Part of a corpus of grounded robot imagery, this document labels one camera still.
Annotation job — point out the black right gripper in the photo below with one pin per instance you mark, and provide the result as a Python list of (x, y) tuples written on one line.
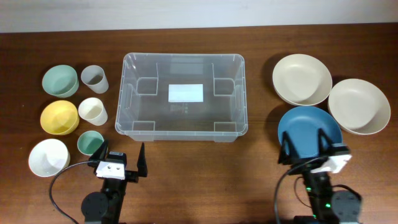
[(282, 159)]

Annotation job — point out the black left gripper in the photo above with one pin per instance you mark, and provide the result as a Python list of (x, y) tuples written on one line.
[(133, 176)]

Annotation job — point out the blue plate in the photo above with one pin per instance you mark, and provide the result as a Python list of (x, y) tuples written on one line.
[(302, 124)]

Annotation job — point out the beige plate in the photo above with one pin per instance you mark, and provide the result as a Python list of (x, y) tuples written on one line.
[(359, 107), (302, 80)]

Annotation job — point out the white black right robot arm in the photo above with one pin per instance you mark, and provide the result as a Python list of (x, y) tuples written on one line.
[(329, 203)]

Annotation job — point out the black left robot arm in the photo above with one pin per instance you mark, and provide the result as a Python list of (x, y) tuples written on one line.
[(105, 206)]

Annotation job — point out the clear plastic storage container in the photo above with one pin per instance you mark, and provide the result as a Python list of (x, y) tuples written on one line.
[(144, 113)]

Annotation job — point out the small green cup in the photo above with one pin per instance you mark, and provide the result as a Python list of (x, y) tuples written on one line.
[(89, 142)]

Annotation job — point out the cream cup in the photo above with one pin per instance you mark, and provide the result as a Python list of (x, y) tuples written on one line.
[(93, 111)]

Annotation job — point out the white bowl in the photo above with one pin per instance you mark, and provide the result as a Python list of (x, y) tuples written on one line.
[(48, 158)]

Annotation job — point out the yellow bowl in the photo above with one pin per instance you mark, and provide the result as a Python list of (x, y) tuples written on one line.
[(59, 118)]

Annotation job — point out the grey cup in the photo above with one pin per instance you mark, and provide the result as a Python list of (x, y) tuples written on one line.
[(94, 77)]

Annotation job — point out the green bowl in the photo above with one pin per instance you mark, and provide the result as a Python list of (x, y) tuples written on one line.
[(61, 81)]

